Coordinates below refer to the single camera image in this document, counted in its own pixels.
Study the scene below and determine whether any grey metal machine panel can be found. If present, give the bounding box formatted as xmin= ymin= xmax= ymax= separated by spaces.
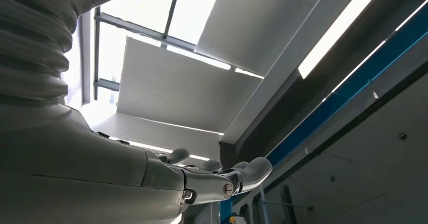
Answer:
xmin=254 ymin=72 xmax=428 ymax=224

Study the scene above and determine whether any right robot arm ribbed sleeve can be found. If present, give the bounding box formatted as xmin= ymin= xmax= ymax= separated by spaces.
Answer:
xmin=0 ymin=0 xmax=191 ymax=108

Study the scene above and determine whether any grey roller blind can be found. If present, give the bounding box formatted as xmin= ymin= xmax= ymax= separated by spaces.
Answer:
xmin=116 ymin=37 xmax=265 ymax=135
xmin=195 ymin=0 xmax=313 ymax=77

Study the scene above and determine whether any blue metal beam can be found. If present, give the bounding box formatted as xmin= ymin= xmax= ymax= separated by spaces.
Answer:
xmin=219 ymin=2 xmax=428 ymax=224

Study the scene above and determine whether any white ceiling light strip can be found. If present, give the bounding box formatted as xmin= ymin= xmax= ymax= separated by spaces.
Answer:
xmin=297 ymin=0 xmax=389 ymax=80

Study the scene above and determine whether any grey window frame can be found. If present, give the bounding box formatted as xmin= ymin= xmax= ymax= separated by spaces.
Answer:
xmin=80 ymin=0 xmax=198 ymax=101

